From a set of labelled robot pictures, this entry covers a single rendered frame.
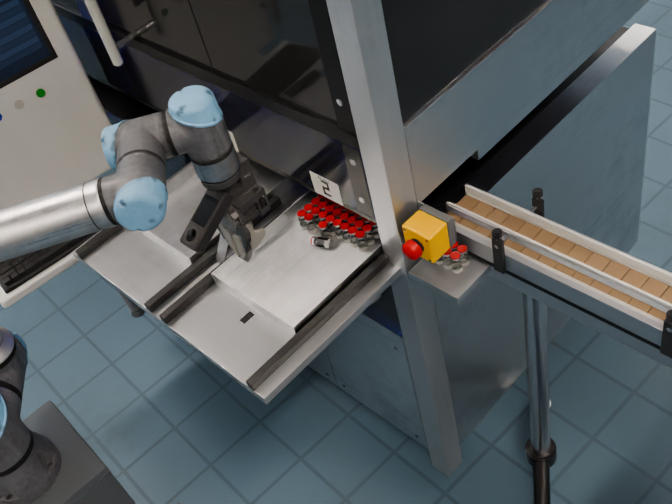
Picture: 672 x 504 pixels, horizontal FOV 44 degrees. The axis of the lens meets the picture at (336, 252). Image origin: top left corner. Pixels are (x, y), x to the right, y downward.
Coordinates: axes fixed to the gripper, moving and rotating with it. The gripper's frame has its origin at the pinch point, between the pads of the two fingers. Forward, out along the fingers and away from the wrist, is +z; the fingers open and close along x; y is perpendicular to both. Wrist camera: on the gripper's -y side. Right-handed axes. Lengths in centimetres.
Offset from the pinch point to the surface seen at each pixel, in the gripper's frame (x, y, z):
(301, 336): -7.8, 1.6, 19.6
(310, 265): 5.8, 17.1, 21.4
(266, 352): -3.2, -4.6, 21.6
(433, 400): -13, 28, 71
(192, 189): 50, 19, 21
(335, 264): 1.3, 20.4, 21.4
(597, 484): -46, 51, 110
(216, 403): 63, 2, 110
